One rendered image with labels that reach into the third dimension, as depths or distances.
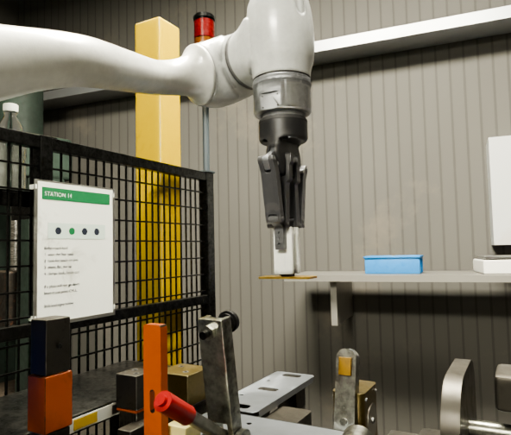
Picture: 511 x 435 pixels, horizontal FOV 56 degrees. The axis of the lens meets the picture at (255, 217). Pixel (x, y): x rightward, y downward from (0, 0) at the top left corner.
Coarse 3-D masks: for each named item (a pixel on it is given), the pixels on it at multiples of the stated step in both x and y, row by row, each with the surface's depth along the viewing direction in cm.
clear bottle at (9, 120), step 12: (12, 108) 107; (12, 120) 106; (0, 144) 104; (0, 156) 104; (12, 156) 104; (24, 156) 107; (0, 168) 104; (12, 168) 104; (24, 168) 107; (0, 180) 103; (12, 180) 104; (24, 180) 107
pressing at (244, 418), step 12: (252, 420) 84; (264, 420) 84; (276, 420) 84; (252, 432) 79; (264, 432) 79; (276, 432) 79; (288, 432) 78; (300, 432) 78; (312, 432) 78; (324, 432) 78; (336, 432) 78
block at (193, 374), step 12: (168, 372) 95; (180, 372) 95; (192, 372) 95; (168, 384) 94; (180, 384) 93; (192, 384) 94; (204, 384) 97; (180, 396) 93; (192, 396) 93; (204, 396) 97; (204, 408) 97
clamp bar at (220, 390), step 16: (208, 320) 59; (224, 320) 59; (208, 336) 58; (224, 336) 58; (208, 352) 59; (224, 352) 58; (208, 368) 60; (224, 368) 58; (208, 384) 60; (224, 384) 59; (208, 400) 60; (224, 400) 59; (208, 416) 60; (224, 416) 59; (240, 416) 61
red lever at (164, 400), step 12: (156, 396) 51; (168, 396) 51; (156, 408) 50; (168, 408) 50; (180, 408) 52; (192, 408) 54; (180, 420) 52; (192, 420) 53; (204, 420) 56; (204, 432) 57; (216, 432) 58
